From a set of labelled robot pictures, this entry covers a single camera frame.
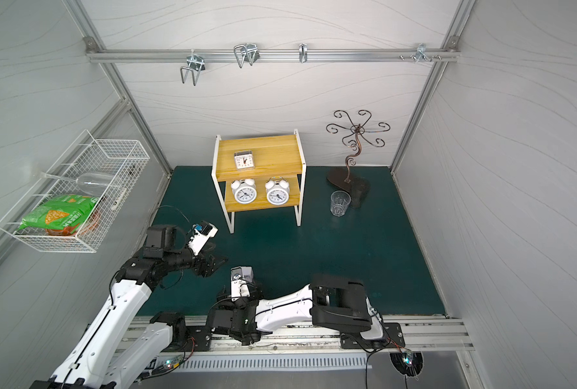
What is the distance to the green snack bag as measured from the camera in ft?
1.77

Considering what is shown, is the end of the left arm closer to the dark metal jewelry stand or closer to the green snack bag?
the green snack bag

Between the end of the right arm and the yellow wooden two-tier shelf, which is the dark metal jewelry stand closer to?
the yellow wooden two-tier shelf

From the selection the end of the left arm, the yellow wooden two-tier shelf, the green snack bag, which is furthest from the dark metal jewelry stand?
the green snack bag

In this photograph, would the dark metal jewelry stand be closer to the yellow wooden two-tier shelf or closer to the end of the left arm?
the yellow wooden two-tier shelf

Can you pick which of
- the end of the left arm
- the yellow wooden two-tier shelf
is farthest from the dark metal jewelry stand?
the end of the left arm

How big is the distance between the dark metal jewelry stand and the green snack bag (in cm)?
78

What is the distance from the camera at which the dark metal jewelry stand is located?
91 centimetres

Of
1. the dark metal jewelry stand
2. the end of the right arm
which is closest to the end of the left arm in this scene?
the end of the right arm
